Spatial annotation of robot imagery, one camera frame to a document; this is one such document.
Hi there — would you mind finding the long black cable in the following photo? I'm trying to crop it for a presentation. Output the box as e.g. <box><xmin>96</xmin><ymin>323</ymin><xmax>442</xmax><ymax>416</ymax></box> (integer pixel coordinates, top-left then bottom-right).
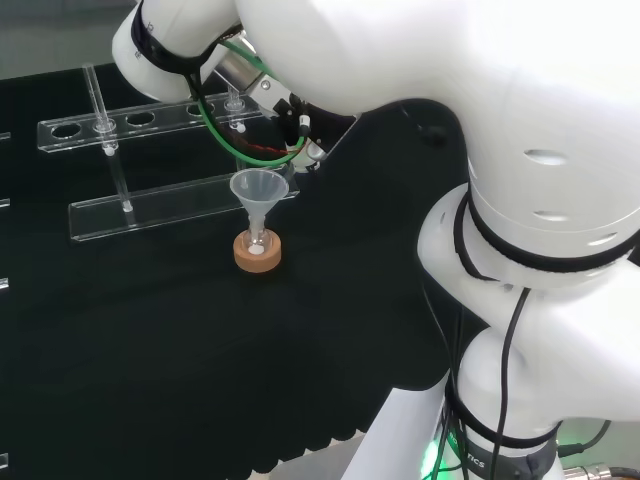
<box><xmin>557</xmin><ymin>419</ymin><xmax>614</xmax><ymax>456</ymax></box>

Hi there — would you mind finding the clear plastic funnel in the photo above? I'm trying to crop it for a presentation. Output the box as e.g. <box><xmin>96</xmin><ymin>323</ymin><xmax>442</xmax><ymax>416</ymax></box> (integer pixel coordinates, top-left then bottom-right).
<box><xmin>228</xmin><ymin>168</ymin><xmax>291</xmax><ymax>237</ymax></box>

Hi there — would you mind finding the cork ring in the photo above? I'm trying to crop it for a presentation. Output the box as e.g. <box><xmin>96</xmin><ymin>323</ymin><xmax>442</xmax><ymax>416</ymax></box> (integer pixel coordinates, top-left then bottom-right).
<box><xmin>232</xmin><ymin>228</ymin><xmax>284</xmax><ymax>275</ymax></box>

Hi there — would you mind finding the clear acrylic funnel stand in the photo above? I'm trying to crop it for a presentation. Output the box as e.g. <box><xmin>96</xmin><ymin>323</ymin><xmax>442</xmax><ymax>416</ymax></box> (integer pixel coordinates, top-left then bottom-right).
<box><xmin>35</xmin><ymin>62</ymin><xmax>301</xmax><ymax>244</ymax></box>

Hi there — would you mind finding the green cable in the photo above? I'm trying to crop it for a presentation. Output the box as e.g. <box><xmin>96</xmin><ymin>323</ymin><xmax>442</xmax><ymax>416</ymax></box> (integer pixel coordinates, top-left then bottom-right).
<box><xmin>196</xmin><ymin>39</ymin><xmax>307</xmax><ymax>169</ymax></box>

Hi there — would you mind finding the black bench cloth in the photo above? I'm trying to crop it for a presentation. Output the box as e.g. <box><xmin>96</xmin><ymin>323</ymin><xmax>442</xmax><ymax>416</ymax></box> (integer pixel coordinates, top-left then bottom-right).
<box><xmin>0</xmin><ymin>62</ymin><xmax>489</xmax><ymax>476</ymax></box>

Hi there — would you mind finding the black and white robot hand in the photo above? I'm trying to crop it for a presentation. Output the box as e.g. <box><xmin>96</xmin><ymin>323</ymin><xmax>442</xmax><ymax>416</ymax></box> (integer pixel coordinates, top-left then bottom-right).
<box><xmin>248</xmin><ymin>74</ymin><xmax>359</xmax><ymax>175</ymax></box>

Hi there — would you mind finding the small round-bottom glass flask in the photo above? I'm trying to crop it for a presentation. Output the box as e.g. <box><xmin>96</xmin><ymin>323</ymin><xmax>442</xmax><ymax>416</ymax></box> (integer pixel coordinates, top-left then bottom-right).
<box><xmin>242</xmin><ymin>222</ymin><xmax>274</xmax><ymax>257</ymax></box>

